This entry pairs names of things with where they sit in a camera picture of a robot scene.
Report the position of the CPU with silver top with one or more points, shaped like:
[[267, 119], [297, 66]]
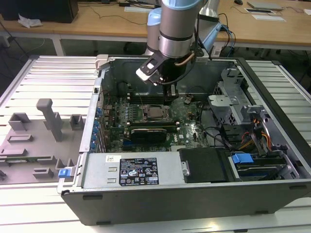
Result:
[[154, 112]]

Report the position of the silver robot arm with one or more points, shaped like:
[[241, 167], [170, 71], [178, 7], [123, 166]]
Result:
[[175, 24]]

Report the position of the CPU socket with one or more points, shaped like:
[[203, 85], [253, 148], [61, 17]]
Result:
[[145, 118]]

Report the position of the blue expansion slot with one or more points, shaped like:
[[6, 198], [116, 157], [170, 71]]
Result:
[[128, 145]]

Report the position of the silver coin cell battery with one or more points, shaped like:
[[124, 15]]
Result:
[[189, 100]]

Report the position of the green motherboard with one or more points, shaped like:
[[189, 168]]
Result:
[[184, 131]]

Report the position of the silver metal drive cage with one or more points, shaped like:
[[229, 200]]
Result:
[[224, 103]]

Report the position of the black graphics card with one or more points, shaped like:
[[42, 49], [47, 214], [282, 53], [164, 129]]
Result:
[[148, 136]]

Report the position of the light grey case latch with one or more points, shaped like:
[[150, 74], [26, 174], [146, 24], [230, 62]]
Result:
[[101, 61]]

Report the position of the white paper sheet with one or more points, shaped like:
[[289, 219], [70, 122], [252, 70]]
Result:
[[138, 9]]

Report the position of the wooden desk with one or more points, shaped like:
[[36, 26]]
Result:
[[109, 24]]

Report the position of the blue card retention clip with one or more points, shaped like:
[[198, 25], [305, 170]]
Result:
[[92, 145], [97, 124], [93, 138], [95, 132], [98, 112]]

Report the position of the black power adapter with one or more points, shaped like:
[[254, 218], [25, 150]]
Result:
[[124, 4]]

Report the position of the black plastic shroud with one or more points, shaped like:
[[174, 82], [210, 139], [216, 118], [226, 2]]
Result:
[[204, 165]]

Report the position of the black computer mouse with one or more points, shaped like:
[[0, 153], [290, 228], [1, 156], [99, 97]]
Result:
[[238, 2]]

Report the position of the black and white strip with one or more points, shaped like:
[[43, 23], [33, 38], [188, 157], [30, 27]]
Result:
[[260, 11]]

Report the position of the white printed sheet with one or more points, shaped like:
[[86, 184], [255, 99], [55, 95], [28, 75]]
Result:
[[268, 18]]

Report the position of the hard disk in blue carrier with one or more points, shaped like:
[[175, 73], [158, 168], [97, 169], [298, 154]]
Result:
[[243, 160]]

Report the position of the silver laptop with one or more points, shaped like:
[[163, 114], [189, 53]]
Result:
[[264, 4]]

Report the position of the silver power supply unit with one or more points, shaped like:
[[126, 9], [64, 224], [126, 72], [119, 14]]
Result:
[[99, 170]]

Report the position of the black and grey PC case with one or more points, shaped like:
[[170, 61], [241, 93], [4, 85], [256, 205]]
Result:
[[170, 206]]

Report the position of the small blue plastic part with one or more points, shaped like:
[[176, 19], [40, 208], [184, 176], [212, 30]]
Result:
[[63, 173]]

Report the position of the black computer tower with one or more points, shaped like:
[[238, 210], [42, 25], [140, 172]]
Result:
[[36, 9]]

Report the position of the crumpled white paper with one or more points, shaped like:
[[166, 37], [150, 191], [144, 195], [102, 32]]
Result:
[[30, 21]]

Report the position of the grey parts rack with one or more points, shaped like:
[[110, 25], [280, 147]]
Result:
[[34, 148]]

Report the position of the green RAM stick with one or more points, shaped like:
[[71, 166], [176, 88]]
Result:
[[22, 160]]

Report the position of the black and white wrist camera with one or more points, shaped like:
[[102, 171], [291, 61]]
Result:
[[149, 68]]

